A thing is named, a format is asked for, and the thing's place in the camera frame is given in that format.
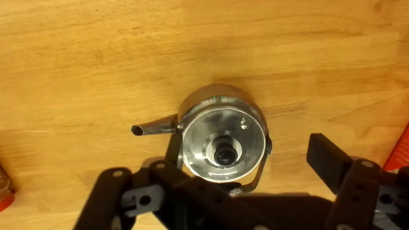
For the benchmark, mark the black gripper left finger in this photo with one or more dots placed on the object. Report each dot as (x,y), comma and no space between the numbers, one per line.
(110,196)

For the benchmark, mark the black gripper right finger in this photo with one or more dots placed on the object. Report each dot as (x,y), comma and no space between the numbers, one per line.
(366,192)

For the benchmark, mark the steel kettle lid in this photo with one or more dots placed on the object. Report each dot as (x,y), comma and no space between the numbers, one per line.
(200,141)

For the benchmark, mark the steel kettle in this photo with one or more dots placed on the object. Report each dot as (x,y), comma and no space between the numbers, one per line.
(213,96)

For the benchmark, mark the orange cracker box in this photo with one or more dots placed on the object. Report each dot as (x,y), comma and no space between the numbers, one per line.
(400,154)

